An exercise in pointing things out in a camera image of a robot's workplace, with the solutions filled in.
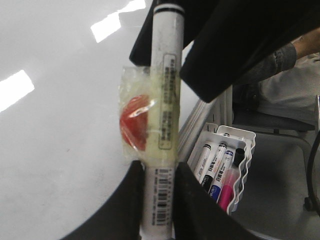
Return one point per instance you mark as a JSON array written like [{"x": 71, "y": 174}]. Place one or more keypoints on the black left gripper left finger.
[{"x": 119, "y": 217}]

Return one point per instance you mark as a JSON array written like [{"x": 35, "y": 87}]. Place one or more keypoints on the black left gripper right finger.
[{"x": 196, "y": 216}]

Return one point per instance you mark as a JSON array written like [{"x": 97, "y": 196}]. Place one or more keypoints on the white black whiteboard marker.
[{"x": 149, "y": 118}]

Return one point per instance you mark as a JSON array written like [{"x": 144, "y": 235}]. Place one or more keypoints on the blue label whiteboard marker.
[{"x": 220, "y": 176}]

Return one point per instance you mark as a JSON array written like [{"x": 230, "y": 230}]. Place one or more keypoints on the black label whiteboard marker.
[{"x": 203, "y": 157}]

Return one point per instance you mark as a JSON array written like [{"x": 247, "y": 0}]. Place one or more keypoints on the pink marker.
[{"x": 227, "y": 192}]

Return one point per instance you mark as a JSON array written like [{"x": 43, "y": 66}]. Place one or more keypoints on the black marker cap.
[{"x": 239, "y": 156}]

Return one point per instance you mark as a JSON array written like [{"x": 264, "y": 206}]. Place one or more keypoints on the white plastic marker tray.
[{"x": 234, "y": 138}]

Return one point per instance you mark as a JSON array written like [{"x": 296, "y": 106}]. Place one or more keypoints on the grey office chair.
[{"x": 248, "y": 116}]

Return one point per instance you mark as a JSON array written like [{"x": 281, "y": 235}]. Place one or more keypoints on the person in grey shirt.
[{"x": 285, "y": 83}]

